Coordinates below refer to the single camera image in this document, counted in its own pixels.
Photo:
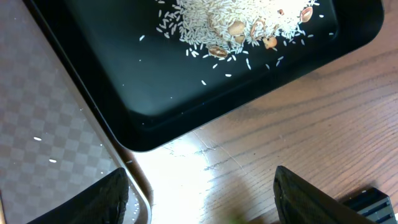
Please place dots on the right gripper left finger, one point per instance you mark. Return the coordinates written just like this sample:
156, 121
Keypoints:
104, 202

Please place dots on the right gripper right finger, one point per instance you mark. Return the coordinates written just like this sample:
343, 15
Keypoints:
298, 201

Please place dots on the black waste tray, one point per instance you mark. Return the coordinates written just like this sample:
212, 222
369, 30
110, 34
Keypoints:
147, 89

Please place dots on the dark brown serving tray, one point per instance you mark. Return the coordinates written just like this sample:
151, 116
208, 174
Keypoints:
52, 146

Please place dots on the orange nut fragment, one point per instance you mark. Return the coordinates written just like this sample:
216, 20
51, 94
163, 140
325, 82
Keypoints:
269, 42

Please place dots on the brown nut shell half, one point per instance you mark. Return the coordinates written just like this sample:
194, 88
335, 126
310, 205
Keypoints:
217, 51

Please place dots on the small tan nut piece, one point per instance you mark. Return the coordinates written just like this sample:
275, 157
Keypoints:
239, 39

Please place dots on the round tan nut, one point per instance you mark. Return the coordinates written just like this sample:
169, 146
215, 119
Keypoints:
236, 28

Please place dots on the pink nut shell piece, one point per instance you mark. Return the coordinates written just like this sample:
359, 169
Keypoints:
306, 14

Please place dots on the pile of rice grains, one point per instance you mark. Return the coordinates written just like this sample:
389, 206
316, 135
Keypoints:
177, 35

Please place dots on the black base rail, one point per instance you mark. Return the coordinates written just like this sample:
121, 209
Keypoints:
374, 205

